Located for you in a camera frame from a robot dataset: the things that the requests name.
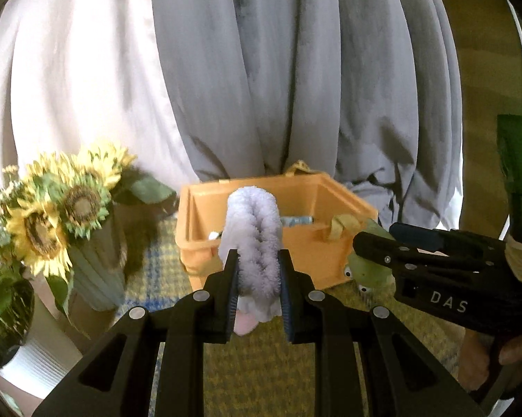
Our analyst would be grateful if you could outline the yellow green woven mat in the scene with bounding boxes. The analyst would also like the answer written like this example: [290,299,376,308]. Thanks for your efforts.
[124,217,466,417]

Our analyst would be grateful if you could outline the pale pink curtain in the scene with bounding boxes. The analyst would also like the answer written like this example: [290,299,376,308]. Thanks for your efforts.
[0,0,201,194]

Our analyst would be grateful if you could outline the sunflower bouquet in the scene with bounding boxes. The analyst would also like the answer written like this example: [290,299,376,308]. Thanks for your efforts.
[0,141,177,326]

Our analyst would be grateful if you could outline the orange plastic crate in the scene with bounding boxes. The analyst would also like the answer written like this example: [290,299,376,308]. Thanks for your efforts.
[176,162,380,293]

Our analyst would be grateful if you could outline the green frog plush toy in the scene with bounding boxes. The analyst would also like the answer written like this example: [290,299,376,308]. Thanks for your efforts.
[346,221,397,297]

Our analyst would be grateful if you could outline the grey curtain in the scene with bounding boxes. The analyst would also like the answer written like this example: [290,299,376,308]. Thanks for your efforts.
[150,0,465,232]

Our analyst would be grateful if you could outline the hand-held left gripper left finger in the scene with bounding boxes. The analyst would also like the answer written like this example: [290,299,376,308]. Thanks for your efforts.
[32,250,240,417]

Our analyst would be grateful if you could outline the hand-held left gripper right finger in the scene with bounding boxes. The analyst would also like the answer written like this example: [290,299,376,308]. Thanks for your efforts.
[278,250,484,417]

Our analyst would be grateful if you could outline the person's right hand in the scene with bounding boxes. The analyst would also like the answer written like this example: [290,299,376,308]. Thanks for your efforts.
[458,328,522,394]

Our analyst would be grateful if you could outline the lavender fluffy plush toy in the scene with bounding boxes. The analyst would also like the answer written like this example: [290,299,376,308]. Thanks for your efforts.
[218,187,284,336]

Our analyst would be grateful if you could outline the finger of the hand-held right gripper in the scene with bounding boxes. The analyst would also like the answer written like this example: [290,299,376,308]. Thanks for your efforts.
[389,222,506,255]
[352,231,408,279]

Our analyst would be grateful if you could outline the grey green ribbed vase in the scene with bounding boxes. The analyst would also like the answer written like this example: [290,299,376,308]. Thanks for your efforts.
[66,206,130,312]

